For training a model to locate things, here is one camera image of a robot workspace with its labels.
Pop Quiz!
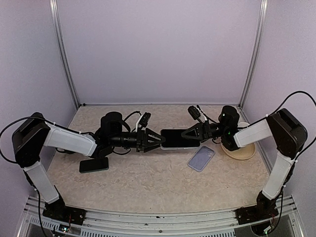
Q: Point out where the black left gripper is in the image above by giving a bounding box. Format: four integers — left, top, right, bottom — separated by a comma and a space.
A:
110, 127, 166, 153

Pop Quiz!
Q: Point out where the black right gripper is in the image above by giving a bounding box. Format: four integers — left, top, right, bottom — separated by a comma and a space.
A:
181, 119, 228, 142

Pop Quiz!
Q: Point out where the clear case with ring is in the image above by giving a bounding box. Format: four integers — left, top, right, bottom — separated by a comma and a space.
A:
160, 142, 200, 150

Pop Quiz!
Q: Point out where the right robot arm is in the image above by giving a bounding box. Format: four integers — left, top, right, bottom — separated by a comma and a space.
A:
181, 105, 308, 200

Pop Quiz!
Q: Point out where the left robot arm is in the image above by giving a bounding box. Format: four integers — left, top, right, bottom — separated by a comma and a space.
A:
12, 112, 165, 220

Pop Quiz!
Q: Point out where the lavender phone case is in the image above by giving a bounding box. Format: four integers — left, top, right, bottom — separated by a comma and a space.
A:
188, 146, 215, 172

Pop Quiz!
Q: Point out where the beige round plate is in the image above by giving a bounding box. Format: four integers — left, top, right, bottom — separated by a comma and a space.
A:
221, 126, 256, 160

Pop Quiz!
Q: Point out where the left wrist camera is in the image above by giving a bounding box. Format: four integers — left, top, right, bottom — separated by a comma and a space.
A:
135, 112, 151, 132

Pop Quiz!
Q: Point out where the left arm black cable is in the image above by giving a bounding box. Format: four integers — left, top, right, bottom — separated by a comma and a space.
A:
0, 111, 144, 163

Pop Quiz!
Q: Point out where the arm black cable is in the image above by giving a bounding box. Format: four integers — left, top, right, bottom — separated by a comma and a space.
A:
0, 111, 144, 163
197, 90, 316, 158

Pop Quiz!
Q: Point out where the front aluminium rail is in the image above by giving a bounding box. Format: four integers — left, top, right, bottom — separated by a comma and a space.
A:
16, 196, 307, 237

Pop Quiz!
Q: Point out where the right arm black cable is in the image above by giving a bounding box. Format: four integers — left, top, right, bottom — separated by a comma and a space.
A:
197, 90, 316, 158

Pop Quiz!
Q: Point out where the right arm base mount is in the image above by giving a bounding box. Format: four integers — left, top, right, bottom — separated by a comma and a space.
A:
235, 192, 278, 225

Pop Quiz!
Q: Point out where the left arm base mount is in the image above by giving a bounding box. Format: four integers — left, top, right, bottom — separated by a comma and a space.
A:
42, 191, 86, 226

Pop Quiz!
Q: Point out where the right aluminium frame post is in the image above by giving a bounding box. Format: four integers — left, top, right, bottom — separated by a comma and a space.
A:
238, 0, 268, 109

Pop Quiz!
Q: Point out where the aluminium frame post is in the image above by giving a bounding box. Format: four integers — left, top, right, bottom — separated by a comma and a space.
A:
49, 0, 80, 109
238, 0, 268, 109

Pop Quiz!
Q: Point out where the left aluminium frame post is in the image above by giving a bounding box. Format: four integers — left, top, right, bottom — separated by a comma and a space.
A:
49, 0, 80, 109

